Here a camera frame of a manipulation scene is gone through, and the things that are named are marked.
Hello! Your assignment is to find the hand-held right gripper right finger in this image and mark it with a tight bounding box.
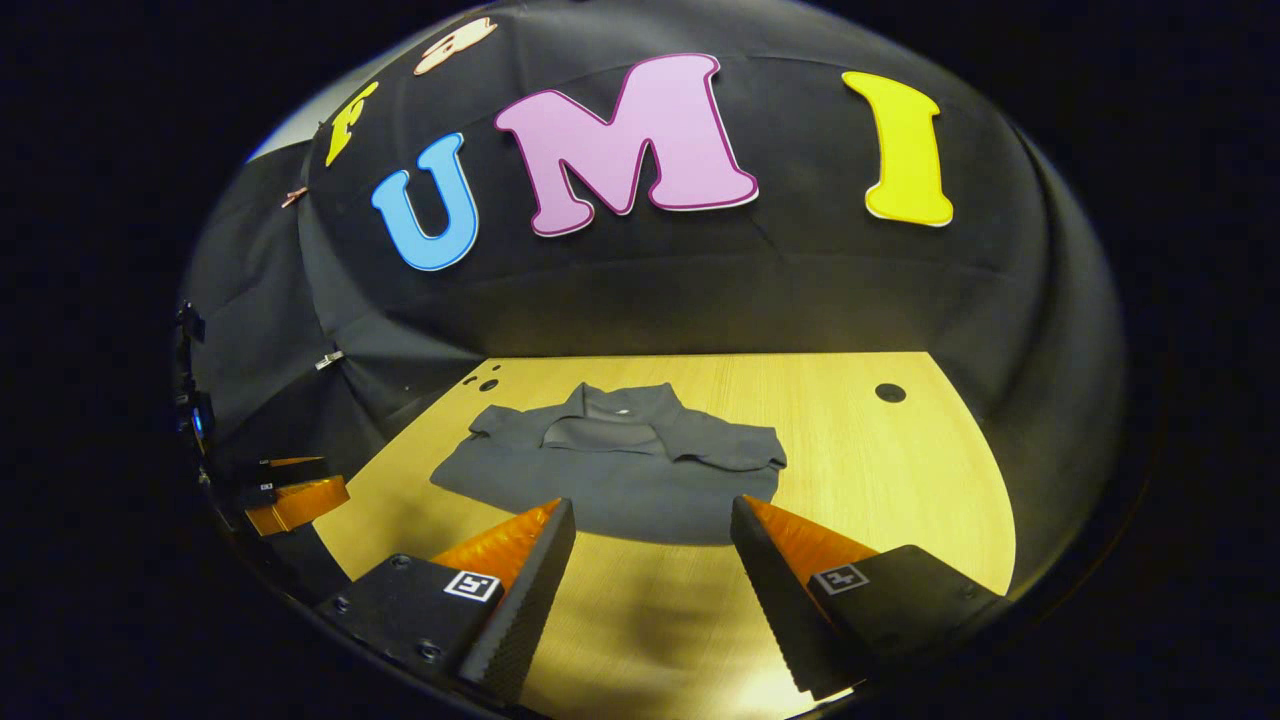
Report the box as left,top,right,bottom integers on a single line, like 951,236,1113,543
729,494,1008,703

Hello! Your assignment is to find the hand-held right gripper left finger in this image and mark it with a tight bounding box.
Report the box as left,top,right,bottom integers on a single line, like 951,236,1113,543
316,496,579,708

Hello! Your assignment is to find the grey polo shirt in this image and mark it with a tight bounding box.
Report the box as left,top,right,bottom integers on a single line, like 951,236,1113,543
430,381,789,547

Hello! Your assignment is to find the black backdrop cloth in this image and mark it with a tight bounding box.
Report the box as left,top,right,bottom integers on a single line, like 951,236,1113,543
175,0,1129,601

